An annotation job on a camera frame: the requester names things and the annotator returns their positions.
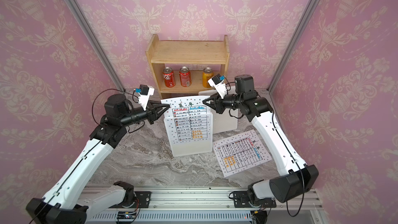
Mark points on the small green circuit board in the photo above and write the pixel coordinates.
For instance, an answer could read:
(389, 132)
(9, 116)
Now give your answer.
(126, 216)

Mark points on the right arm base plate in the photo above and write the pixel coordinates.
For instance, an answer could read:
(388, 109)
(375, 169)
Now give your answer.
(246, 199)

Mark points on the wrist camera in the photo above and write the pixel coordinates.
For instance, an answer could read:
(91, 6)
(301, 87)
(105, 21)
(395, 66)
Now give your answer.
(144, 93)
(218, 83)

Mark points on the red cola can middle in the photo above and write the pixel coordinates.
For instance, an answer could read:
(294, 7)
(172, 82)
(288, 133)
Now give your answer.
(185, 76)

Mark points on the wooden two-tier shelf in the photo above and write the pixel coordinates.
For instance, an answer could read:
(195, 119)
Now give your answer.
(159, 53)

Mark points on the white rack board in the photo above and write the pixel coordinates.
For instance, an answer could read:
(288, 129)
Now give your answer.
(191, 146)
(224, 122)

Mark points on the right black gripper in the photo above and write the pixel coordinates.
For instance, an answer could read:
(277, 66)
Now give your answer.
(216, 99)

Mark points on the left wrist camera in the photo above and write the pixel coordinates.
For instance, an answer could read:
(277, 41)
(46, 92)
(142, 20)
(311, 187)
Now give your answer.
(144, 93)

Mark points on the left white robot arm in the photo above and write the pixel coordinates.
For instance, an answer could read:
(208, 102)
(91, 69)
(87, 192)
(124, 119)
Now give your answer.
(60, 204)

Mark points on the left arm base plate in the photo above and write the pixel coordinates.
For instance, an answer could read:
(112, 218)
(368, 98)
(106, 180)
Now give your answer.
(142, 200)

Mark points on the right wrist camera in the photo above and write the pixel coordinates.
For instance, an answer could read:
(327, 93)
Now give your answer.
(218, 83)

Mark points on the orange soda can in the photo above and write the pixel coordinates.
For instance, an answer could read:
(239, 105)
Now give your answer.
(207, 74)

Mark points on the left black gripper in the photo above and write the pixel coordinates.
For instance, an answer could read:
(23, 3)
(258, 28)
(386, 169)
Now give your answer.
(152, 111)

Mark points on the paper menu sheet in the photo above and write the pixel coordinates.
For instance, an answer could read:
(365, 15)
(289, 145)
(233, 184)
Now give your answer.
(240, 152)
(187, 106)

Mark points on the red cola can left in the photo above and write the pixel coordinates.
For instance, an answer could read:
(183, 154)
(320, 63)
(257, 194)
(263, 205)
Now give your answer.
(169, 77)

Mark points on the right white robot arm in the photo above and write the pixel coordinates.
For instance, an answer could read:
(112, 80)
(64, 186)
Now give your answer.
(296, 177)

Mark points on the red cola can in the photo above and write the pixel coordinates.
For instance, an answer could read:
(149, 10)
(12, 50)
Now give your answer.
(169, 77)
(185, 76)

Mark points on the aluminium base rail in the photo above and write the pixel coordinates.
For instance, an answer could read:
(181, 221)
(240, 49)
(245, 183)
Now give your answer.
(208, 205)

